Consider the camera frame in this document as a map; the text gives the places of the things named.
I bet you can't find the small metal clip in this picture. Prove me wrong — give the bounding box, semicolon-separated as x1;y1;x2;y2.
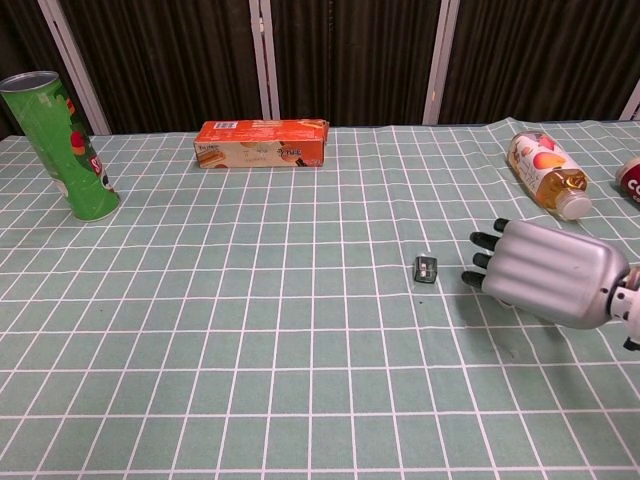
412;254;439;285

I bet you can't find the dark pleated curtain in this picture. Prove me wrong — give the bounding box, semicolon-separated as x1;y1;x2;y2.
0;0;640;140

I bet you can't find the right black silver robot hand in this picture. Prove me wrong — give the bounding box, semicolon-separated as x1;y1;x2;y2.
460;217;630;331

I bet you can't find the green chips can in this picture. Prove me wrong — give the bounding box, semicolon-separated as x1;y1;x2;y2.
0;70;122;222

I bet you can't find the orange cracker box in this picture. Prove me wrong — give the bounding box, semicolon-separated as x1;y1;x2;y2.
193;118;331;171

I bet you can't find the green checkered tablecloth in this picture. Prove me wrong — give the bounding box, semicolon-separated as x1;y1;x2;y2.
0;117;640;480

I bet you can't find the red label drink bottle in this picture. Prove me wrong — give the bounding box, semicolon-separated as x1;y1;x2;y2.
614;155;640;204

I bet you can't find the white metal frame post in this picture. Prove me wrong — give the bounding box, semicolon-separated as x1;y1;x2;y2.
421;0;460;125
37;0;112;135
618;82;640;121
248;0;282;121

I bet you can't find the peach label juice bottle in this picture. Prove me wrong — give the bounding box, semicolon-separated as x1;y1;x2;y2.
507;130;593;221

